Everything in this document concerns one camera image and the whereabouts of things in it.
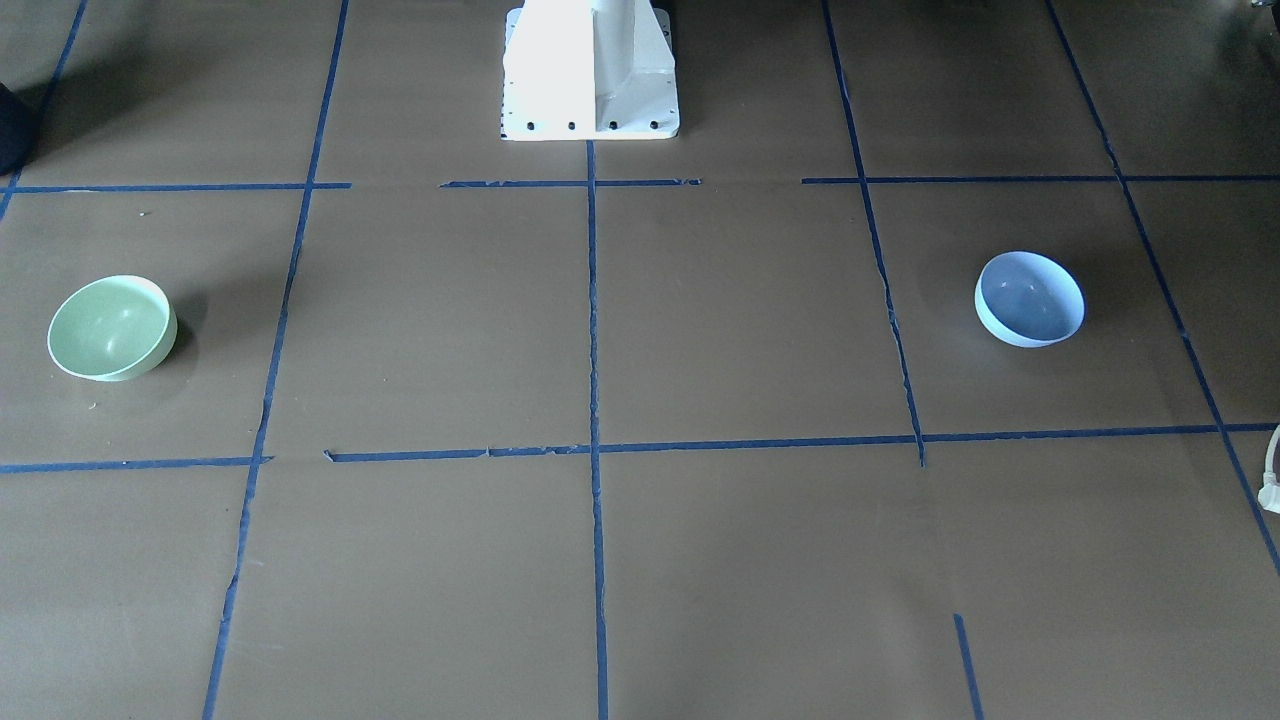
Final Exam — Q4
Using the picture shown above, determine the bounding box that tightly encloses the blue bowl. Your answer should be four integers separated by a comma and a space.
974, 251, 1085, 348

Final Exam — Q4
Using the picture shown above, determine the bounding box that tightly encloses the green bowl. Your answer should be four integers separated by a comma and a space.
46, 275, 179, 382

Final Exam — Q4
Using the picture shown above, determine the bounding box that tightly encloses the white power plug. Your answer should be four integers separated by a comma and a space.
1256, 425, 1280, 514

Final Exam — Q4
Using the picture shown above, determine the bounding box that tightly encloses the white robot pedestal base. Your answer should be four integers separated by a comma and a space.
499, 1, 681, 142

